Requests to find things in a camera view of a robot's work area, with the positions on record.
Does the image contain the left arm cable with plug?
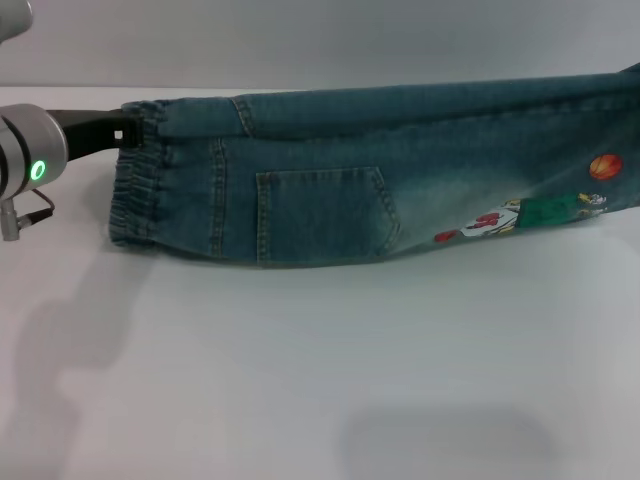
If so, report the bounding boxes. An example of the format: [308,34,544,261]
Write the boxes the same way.
[0,188,55,242]

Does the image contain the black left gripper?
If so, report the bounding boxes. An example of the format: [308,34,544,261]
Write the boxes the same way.
[47,108,147,164]

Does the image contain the left wrist camera housing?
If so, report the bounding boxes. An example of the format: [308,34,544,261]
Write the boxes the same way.
[0,0,35,44]

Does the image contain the blue denim shorts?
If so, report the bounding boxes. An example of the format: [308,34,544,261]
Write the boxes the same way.
[108,63,640,270]

